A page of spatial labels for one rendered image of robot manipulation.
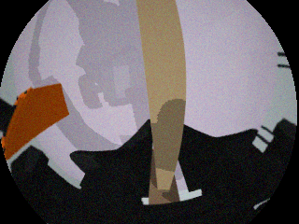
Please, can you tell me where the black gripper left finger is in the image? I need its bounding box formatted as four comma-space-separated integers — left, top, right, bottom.
70, 119, 152, 198

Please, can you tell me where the long wooden rail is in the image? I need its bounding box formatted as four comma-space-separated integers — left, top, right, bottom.
135, 0, 187, 193

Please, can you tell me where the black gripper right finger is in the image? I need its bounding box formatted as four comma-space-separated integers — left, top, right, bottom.
178, 124, 258, 193

